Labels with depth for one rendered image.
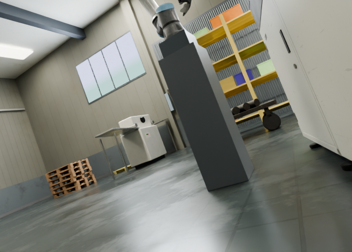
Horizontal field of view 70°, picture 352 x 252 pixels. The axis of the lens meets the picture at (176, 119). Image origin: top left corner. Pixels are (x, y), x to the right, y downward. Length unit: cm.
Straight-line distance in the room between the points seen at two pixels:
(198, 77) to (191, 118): 23
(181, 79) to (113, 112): 755
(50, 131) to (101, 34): 442
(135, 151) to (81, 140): 411
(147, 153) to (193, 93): 472
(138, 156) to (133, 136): 51
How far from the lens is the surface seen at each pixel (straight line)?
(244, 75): 473
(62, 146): 1080
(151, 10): 180
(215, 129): 137
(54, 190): 832
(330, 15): 66
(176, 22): 159
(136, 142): 616
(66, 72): 1036
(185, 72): 142
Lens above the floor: 34
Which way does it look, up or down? 4 degrees up
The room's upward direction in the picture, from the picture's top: 21 degrees counter-clockwise
